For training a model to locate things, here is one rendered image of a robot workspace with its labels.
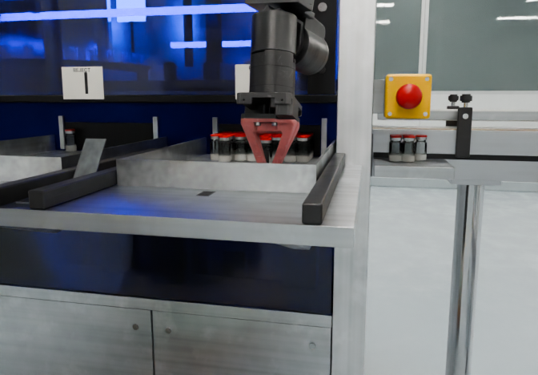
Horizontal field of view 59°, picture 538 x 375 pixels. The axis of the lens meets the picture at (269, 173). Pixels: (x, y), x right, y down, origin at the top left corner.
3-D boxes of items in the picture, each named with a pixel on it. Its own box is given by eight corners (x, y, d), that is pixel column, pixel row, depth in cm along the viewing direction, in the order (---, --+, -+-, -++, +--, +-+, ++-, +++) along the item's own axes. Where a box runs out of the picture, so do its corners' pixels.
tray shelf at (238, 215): (34, 159, 103) (34, 150, 103) (362, 169, 89) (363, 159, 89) (-240, 211, 57) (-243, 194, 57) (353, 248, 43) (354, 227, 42)
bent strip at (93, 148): (89, 181, 65) (86, 138, 64) (109, 182, 65) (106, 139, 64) (15, 203, 52) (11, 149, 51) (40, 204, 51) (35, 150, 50)
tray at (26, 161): (54, 151, 102) (53, 134, 101) (167, 154, 97) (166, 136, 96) (-97, 176, 69) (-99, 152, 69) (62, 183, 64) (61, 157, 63)
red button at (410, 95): (395, 108, 79) (395, 84, 78) (419, 108, 78) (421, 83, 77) (395, 109, 75) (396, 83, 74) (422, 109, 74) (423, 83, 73)
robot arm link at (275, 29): (242, 6, 59) (282, -3, 56) (273, 22, 65) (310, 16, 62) (241, 62, 59) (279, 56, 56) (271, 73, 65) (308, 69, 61)
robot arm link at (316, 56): (247, -41, 60) (306, -47, 56) (293, -9, 70) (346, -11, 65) (232, 54, 61) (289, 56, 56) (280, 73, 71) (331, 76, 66)
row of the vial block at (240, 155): (212, 159, 87) (211, 134, 86) (310, 161, 84) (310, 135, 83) (208, 160, 85) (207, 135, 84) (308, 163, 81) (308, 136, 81)
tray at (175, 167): (204, 155, 95) (204, 137, 94) (335, 158, 90) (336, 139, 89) (117, 185, 62) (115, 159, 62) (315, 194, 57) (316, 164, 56)
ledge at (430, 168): (373, 165, 94) (373, 155, 94) (442, 167, 92) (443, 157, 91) (373, 176, 81) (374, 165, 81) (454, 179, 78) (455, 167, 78)
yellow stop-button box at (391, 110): (383, 116, 85) (384, 75, 84) (425, 117, 84) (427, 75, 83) (384, 118, 78) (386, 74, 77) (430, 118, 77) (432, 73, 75)
